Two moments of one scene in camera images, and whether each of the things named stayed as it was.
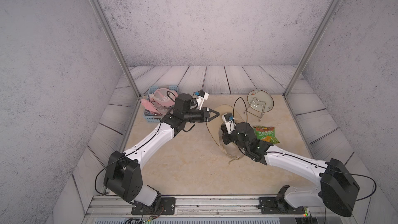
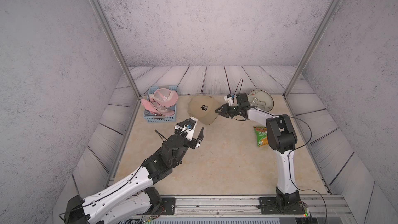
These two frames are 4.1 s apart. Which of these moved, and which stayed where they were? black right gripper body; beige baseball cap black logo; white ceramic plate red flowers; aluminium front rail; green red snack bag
Moved: beige baseball cap black logo; black right gripper body
Stayed: aluminium front rail; green red snack bag; white ceramic plate red flowers
